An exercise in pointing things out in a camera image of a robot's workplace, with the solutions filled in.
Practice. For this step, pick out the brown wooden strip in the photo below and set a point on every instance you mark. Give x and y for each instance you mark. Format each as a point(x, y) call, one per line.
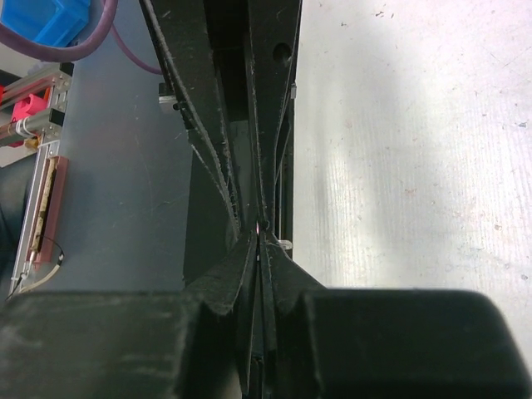
point(49, 202)

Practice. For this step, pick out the blue plastic bin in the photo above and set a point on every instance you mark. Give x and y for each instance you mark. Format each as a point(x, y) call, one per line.
point(54, 23)

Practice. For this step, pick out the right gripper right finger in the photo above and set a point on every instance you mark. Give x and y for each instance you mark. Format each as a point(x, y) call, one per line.
point(382, 343)

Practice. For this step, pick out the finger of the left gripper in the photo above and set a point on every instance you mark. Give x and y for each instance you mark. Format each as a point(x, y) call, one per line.
point(273, 28)
point(200, 48)

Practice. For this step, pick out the red plastic part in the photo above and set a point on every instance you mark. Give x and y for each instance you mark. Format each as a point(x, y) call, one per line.
point(28, 106)

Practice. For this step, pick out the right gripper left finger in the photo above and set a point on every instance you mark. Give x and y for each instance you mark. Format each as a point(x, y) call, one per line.
point(195, 343)

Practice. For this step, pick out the black tag key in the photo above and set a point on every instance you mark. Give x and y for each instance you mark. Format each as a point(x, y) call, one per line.
point(259, 237)

